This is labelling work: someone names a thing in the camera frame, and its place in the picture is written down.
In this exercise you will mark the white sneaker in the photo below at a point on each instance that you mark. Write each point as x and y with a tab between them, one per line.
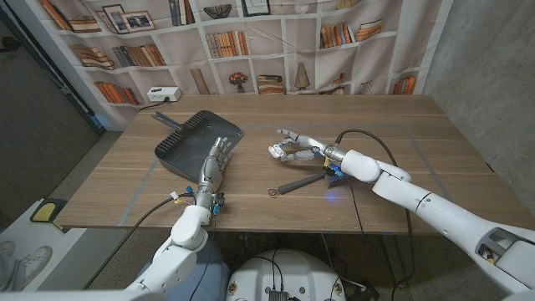
35	260
6	248

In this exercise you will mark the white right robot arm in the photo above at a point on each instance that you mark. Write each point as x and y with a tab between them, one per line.
439	209

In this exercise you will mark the grey table leg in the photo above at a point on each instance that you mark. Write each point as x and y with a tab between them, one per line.
393	259

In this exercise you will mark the person's leg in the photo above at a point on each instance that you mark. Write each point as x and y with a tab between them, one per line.
10	273

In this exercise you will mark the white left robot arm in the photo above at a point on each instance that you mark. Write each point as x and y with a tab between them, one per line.
175	259

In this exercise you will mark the white power strip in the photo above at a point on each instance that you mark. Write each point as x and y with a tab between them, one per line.
164	94

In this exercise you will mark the white AirPods case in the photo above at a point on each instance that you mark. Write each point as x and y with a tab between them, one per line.
276	152

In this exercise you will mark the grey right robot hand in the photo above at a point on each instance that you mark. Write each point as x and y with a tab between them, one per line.
317	146

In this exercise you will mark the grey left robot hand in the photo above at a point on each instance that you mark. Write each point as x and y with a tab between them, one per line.
211	171

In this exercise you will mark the black power adapter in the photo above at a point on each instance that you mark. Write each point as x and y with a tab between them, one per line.
364	291

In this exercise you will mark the dark grey dustpan tray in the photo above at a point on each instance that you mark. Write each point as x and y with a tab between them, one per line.
188	142

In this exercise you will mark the grey hand brush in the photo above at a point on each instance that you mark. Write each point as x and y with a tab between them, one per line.
299	183

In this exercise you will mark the black box on torso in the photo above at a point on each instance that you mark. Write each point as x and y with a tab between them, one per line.
278	295

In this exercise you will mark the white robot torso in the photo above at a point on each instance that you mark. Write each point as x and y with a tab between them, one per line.
288	271

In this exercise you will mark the printed bookshelf backdrop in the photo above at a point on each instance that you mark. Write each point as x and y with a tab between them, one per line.
292	54

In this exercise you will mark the yellow foot pedal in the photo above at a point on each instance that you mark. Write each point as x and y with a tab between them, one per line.
44	211

